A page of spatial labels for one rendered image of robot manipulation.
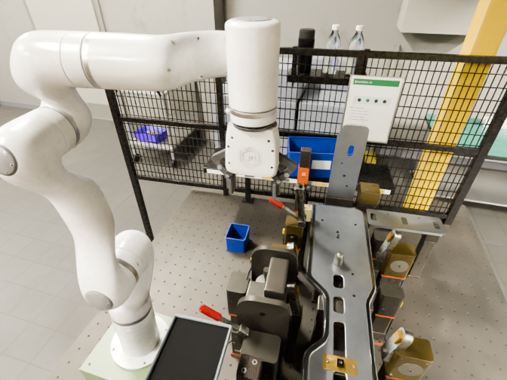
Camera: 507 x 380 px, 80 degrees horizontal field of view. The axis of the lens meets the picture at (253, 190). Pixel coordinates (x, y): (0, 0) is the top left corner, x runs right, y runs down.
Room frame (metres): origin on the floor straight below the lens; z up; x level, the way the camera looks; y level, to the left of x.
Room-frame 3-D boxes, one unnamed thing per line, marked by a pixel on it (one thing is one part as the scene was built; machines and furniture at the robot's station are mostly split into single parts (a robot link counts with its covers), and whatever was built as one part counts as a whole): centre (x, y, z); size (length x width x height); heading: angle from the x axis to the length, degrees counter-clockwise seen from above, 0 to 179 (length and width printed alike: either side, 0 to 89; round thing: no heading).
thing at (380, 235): (0.85, -0.53, 0.84); 0.12 x 0.07 x 0.28; 78
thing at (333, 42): (1.47, -0.36, 1.53); 0.07 x 0.07 x 0.20
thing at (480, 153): (1.43, -0.14, 0.77); 1.97 x 0.14 x 1.55; 78
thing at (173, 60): (0.56, 0.11, 1.69); 0.30 x 0.16 x 0.09; 83
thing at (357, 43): (1.45, -0.45, 1.53); 0.07 x 0.07 x 0.20
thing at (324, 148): (1.26, -0.32, 1.09); 0.30 x 0.17 x 0.13; 85
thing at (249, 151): (0.52, 0.00, 1.55); 0.10 x 0.07 x 0.11; 78
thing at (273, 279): (0.51, -0.04, 0.94); 0.18 x 0.13 x 0.49; 168
